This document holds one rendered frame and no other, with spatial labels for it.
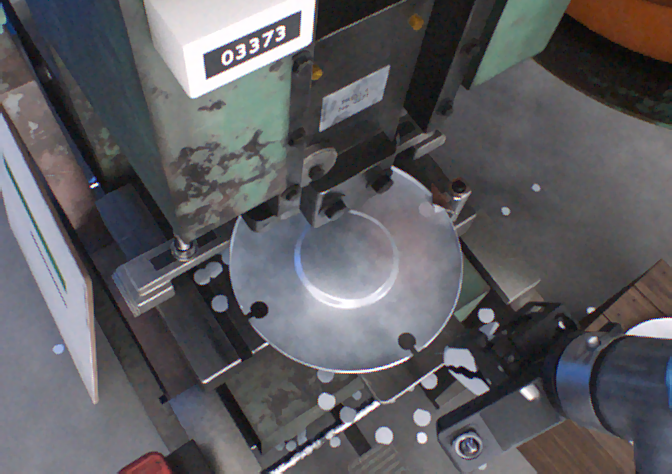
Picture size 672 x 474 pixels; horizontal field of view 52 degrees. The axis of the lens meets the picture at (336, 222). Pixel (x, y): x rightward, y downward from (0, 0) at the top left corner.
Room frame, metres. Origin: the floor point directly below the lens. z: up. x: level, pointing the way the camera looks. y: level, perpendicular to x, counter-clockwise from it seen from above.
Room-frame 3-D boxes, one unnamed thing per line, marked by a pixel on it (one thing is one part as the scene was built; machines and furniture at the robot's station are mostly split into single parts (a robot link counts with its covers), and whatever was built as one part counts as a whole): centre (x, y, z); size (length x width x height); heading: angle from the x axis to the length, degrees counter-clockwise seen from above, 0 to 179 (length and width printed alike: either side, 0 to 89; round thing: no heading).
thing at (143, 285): (0.32, 0.19, 0.76); 0.17 x 0.06 x 0.10; 135
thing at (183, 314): (0.43, 0.07, 0.68); 0.45 x 0.30 x 0.06; 135
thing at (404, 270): (0.34, -0.02, 0.78); 0.29 x 0.29 x 0.01
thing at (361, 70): (0.40, 0.04, 1.04); 0.17 x 0.15 x 0.30; 45
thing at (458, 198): (0.47, -0.15, 0.75); 0.03 x 0.03 x 0.10; 45
